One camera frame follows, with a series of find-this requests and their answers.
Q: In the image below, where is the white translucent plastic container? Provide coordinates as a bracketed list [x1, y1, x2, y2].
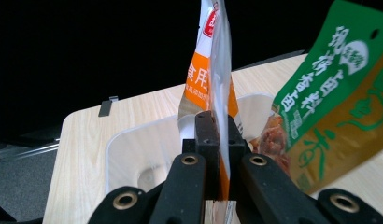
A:
[105, 92, 276, 195]

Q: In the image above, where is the orange and white packet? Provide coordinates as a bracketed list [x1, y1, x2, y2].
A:
[177, 0, 244, 224]

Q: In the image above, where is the green and gold snack packet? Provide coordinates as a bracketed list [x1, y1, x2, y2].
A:
[250, 0, 383, 196]

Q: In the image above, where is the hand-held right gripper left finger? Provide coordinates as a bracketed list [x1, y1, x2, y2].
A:
[182, 110, 220, 201]

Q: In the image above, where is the grey table clamp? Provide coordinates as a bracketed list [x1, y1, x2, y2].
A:
[98, 95, 120, 118]

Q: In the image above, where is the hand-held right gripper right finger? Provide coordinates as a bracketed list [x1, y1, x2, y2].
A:
[226, 115, 252, 201]

